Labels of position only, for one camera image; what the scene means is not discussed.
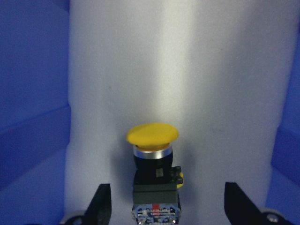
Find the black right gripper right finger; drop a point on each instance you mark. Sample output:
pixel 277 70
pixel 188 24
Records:
pixel 239 209

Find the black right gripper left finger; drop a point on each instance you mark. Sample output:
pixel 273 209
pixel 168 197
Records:
pixel 100 208

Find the yellow push button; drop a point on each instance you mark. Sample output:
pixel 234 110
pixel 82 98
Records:
pixel 156 182

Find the white foam pad right bin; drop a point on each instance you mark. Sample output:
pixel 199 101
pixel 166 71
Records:
pixel 217 70

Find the blue bin right side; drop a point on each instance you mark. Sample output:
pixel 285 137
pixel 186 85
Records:
pixel 35 114

